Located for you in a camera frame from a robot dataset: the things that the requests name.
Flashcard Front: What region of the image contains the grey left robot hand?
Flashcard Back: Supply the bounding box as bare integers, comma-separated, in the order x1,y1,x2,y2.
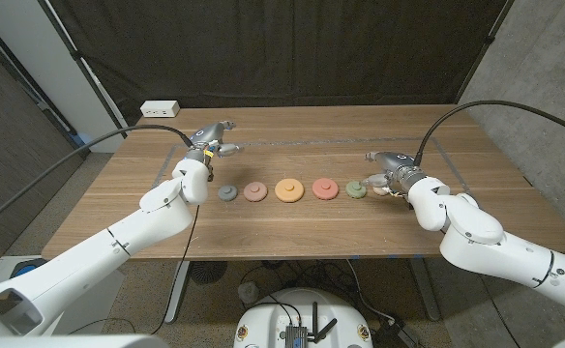
185,120,241,168

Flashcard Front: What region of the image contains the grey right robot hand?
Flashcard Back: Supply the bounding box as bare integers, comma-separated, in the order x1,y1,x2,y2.
363,150,429,194

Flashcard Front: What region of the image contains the coral red disk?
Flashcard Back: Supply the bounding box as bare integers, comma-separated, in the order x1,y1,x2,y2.
312,177,341,201

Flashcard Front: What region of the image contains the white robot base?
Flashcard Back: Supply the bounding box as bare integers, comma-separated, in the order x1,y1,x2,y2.
232,287,374,348

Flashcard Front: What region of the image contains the green disk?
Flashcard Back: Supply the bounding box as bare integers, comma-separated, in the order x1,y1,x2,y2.
345,180,368,199

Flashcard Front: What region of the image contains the white power strip box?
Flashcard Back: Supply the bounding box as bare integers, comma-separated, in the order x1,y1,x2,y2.
139,100,181,119

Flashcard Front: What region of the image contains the dusty pink disk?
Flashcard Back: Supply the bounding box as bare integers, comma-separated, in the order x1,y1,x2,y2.
243,181,269,203

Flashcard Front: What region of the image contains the large orange disk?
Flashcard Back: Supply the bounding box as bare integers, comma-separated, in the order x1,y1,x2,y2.
274,178,306,204

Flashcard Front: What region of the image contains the black backdrop curtain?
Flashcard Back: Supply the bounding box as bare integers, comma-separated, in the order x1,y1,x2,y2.
38,0,514,130

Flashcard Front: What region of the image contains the metal table leg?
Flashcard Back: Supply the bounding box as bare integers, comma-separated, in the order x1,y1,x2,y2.
407,258,442,323
164,260,192,324

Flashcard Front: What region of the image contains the round black floor fan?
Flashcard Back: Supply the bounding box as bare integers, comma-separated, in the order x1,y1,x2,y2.
189,260,228,285

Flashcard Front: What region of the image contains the black backdrop stand pole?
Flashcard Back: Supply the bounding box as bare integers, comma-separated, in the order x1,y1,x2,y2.
454,0,516,105
38,0,129,139

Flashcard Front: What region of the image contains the round grey floor object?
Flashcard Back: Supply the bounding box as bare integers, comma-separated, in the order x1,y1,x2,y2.
237,281,260,305

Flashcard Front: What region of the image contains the black floor power strip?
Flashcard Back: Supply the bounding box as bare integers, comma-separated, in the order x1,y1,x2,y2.
372,318,422,348

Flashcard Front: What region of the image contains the grey box with black antennas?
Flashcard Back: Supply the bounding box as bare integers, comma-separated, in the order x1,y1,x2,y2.
282,302,340,348

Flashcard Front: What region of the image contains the blue foot pedal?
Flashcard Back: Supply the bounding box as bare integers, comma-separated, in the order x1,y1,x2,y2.
11,258,49,279

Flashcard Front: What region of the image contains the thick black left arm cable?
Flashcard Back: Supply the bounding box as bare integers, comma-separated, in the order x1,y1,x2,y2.
0,124,195,236

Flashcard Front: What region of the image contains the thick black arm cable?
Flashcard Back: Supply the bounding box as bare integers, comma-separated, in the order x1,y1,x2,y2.
0,124,195,236
413,100,565,168

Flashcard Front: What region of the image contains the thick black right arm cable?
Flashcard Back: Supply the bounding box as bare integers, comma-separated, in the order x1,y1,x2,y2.
413,100,565,168

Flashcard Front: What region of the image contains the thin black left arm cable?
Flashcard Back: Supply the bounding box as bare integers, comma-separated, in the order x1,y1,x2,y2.
67,204,201,336

